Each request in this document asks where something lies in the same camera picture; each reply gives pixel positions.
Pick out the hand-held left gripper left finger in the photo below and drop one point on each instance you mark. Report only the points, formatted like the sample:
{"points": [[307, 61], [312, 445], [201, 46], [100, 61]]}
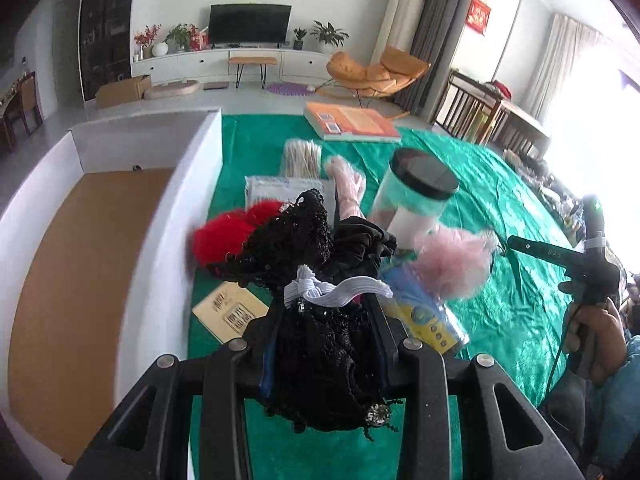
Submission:
{"points": [[265, 381]]}

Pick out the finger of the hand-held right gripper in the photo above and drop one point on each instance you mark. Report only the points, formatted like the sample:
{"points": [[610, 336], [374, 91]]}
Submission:
{"points": [[522, 245]]}

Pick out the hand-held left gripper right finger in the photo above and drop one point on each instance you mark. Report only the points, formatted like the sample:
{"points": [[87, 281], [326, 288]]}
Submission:
{"points": [[388, 356]]}

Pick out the black sequined garment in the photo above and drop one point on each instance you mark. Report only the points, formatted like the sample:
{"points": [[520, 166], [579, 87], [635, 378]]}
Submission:
{"points": [[320, 350]]}

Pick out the large white cardboard box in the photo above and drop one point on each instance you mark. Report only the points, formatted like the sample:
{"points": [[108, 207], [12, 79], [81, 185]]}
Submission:
{"points": [[100, 270]]}

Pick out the person's right forearm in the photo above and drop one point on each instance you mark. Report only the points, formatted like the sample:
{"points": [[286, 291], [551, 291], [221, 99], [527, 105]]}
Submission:
{"points": [[622, 400]]}

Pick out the person's right hand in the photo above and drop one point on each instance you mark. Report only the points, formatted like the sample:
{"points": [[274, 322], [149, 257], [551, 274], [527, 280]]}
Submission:
{"points": [[607, 340]]}

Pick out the yellow and blue packet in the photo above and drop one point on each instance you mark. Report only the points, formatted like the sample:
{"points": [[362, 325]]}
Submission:
{"points": [[425, 315]]}

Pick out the green tablecloth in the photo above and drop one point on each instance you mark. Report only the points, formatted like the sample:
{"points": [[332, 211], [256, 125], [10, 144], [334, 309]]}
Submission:
{"points": [[500, 180]]}

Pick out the pink mesh bath pouf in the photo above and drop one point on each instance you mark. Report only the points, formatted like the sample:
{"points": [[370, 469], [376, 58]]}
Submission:
{"points": [[452, 262]]}

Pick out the small kraft paper box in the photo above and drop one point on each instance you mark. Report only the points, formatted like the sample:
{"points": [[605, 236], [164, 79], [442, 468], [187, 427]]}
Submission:
{"points": [[225, 312]]}

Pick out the white elastic band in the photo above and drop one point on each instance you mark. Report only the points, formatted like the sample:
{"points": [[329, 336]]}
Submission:
{"points": [[345, 287]]}

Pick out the black cloth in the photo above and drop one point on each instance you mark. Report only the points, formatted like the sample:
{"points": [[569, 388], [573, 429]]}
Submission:
{"points": [[362, 242]]}

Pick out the clear jar with black lid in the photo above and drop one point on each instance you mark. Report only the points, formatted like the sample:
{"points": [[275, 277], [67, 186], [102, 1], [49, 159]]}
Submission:
{"points": [[415, 195]]}

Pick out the wooden table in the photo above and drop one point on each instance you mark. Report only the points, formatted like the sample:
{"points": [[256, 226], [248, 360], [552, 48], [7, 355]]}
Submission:
{"points": [[520, 120]]}

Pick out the red fluffy ball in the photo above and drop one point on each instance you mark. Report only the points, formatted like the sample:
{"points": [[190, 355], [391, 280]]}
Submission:
{"points": [[220, 237]]}

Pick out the person's leg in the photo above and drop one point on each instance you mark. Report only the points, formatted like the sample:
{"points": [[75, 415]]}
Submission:
{"points": [[570, 420]]}

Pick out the dark wooden chair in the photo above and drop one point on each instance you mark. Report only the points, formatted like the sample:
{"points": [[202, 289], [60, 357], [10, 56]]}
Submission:
{"points": [[462, 105]]}

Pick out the pink gloves in clear bag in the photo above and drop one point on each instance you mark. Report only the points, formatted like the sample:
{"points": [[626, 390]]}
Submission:
{"points": [[350, 185]]}

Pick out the white curtain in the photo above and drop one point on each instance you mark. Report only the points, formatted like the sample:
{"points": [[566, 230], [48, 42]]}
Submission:
{"points": [[560, 65]]}

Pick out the grey parcel bag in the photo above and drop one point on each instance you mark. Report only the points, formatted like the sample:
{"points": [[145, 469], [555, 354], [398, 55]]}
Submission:
{"points": [[272, 189]]}

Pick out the orange book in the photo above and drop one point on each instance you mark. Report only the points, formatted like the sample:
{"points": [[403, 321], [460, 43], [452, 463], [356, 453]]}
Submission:
{"points": [[355, 120]]}

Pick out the beige sticks bundle in bag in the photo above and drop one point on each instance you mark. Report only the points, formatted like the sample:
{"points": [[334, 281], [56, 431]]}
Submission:
{"points": [[300, 157]]}

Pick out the orange lounge chair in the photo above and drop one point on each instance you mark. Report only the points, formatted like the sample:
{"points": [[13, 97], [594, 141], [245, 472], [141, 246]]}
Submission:
{"points": [[395, 67]]}

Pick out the grey curtain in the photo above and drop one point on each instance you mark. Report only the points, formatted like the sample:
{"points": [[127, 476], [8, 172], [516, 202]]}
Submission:
{"points": [[442, 20]]}

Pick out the white standing air conditioner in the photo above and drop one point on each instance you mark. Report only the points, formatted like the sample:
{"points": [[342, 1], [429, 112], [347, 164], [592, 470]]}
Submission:
{"points": [[402, 15]]}

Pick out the purple round mat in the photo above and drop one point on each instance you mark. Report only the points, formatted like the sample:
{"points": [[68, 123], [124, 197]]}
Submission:
{"points": [[287, 89]]}

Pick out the large green potted plant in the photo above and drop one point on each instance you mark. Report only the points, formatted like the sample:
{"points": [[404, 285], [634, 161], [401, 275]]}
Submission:
{"points": [[329, 34]]}

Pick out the flat grey mat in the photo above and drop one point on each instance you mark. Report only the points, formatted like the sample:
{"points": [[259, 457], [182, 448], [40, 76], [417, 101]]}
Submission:
{"points": [[216, 85]]}

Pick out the small green potted plant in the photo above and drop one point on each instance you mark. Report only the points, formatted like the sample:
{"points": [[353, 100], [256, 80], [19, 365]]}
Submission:
{"points": [[300, 37]]}

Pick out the beige cat scratcher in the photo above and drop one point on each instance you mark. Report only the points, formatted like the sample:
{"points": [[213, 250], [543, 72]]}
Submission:
{"points": [[170, 91]]}

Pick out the wooden bench with metal legs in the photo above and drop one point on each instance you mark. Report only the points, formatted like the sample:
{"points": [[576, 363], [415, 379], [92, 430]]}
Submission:
{"points": [[252, 61]]}

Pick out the brown cardboard box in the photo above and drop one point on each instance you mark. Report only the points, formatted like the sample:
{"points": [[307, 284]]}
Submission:
{"points": [[120, 91]]}

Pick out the white television cabinet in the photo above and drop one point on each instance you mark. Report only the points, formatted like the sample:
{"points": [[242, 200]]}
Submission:
{"points": [[190, 62]]}

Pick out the red gift box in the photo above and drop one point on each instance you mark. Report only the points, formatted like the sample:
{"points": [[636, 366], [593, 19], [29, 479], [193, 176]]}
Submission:
{"points": [[200, 40]]}

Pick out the round white vase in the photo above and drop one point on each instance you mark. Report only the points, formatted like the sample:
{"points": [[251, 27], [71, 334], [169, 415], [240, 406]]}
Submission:
{"points": [[159, 49]]}

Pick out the black television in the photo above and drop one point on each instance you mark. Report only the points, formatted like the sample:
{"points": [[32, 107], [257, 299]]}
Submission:
{"points": [[249, 25]]}

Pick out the leafy potted plant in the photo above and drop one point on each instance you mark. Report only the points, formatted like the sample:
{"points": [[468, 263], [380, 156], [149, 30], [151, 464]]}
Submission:
{"points": [[179, 36]]}

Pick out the red flowers in vase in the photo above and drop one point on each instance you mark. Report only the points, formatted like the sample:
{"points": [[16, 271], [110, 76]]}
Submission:
{"points": [[146, 37]]}

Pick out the brown wooden chair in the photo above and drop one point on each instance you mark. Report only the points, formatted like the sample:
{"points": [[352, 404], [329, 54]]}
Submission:
{"points": [[27, 100]]}

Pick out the red wall hanging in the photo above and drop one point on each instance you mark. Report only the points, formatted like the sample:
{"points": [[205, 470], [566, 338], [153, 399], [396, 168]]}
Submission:
{"points": [[477, 15]]}

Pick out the black wall cabinet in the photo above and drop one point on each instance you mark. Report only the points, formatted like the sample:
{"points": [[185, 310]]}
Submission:
{"points": [[107, 25]]}

